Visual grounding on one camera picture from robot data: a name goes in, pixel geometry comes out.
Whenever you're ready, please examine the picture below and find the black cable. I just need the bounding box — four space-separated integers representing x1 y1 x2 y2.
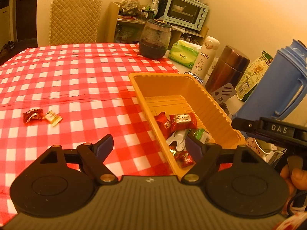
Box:
285 192 307 217

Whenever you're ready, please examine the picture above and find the green tissue pack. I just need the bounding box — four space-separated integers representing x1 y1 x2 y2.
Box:
168 39 201 69

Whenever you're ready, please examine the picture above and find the red checkered tablecloth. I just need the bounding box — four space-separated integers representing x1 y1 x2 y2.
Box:
0 43 240 223

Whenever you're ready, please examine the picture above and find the wooden shelf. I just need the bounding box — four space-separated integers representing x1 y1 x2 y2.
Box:
107 1 209 45

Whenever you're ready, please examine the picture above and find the red and gold snack packet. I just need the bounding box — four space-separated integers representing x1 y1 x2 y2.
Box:
169 113 198 133

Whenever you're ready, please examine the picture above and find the green snack bag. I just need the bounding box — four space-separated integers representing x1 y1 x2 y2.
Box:
145 0 161 11

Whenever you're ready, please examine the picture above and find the green and white flower packet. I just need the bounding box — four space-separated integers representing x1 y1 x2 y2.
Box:
235 50 274 101

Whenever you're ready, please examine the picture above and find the plastic jar with orange lid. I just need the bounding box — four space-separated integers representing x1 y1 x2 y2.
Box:
119 0 139 13

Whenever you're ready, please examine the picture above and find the quilted beige chair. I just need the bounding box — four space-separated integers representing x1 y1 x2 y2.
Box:
49 0 103 46

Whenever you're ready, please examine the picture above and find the glass jar with dark liquid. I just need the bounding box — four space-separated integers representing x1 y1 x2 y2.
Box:
139 19 172 60

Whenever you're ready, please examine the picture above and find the person's right hand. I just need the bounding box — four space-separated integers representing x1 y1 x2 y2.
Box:
280 164 307 193

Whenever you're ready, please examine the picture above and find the blue plastic pitcher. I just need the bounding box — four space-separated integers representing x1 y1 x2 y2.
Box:
231 39 307 130

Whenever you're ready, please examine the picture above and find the yellow and white candy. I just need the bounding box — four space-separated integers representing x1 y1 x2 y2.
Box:
43 110 63 127

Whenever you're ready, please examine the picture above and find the dark shoe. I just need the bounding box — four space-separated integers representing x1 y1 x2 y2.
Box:
1 41 17 53

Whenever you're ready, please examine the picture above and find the small red candy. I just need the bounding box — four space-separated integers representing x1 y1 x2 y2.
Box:
174 150 194 168

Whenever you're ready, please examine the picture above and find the light blue toaster oven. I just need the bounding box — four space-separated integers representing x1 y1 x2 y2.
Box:
162 0 209 31

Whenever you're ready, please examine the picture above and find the white thermos bottle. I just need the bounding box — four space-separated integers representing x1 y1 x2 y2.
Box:
191 36 220 79

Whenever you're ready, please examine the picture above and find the dark brown candy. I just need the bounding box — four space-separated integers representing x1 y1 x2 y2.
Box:
23 109 44 124

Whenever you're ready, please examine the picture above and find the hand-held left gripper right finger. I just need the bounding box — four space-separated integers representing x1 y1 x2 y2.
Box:
181 135 262 182

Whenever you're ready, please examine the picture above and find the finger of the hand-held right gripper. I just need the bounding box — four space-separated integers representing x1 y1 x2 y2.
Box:
231 117 263 136

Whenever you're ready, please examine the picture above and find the orange plastic tray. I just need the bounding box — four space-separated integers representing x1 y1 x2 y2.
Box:
128 72 246 180

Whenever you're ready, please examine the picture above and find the white patterned cup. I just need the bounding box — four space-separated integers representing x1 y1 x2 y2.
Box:
245 136 286 166

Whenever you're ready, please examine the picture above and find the plain red snack packet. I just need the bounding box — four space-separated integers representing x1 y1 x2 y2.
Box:
153 111 172 140

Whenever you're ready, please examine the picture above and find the brown metal thermos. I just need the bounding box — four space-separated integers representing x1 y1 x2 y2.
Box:
205 45 250 94

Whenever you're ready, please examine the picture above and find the dark wooden door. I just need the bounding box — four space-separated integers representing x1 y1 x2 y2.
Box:
14 0 39 47

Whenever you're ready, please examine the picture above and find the white and green long wrapper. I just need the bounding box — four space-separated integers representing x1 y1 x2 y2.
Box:
165 129 192 150

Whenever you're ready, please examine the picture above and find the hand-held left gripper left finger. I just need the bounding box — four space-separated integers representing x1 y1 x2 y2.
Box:
36 134 118 185

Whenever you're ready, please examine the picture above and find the blue flat box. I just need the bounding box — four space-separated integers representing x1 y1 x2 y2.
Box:
185 71 204 84

